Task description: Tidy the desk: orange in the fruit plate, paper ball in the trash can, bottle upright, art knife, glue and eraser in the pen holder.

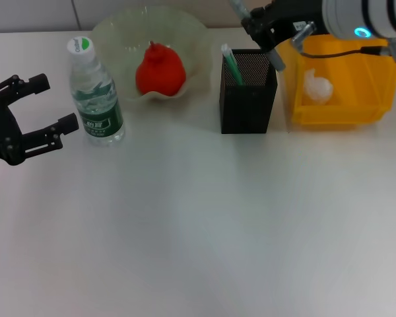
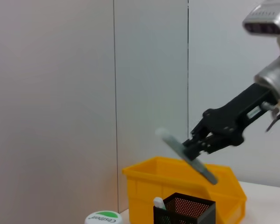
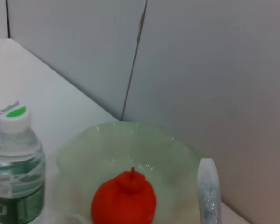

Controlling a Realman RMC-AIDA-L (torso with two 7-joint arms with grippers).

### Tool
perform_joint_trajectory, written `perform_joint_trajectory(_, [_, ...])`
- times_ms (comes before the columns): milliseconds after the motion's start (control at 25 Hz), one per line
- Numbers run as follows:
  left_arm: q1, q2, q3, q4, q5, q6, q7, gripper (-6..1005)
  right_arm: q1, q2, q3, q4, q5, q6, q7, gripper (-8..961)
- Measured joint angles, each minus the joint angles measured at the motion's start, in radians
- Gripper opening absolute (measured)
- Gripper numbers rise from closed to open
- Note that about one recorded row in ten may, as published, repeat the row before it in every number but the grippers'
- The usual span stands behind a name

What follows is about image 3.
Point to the red-orange toy orange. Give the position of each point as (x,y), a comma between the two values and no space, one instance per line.
(123,200)

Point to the grey marker pen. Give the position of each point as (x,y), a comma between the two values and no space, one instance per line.
(208,193)

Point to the clear water bottle green label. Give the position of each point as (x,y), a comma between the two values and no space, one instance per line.
(14,175)

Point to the green glass fruit plate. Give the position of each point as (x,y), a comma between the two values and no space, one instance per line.
(107,149)

